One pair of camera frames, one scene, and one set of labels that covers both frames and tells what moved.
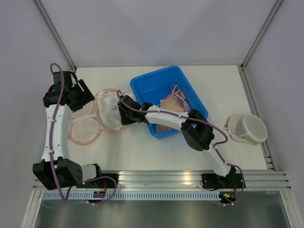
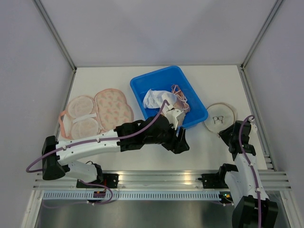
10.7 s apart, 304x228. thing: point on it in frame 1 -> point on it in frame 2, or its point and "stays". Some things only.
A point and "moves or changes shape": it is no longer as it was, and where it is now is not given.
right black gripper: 124,120 -> 224,133
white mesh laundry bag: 246,128 moves or changes shape
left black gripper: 86,96 -> 180,145
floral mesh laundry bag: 87,124 stays
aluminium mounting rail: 256,179 stays
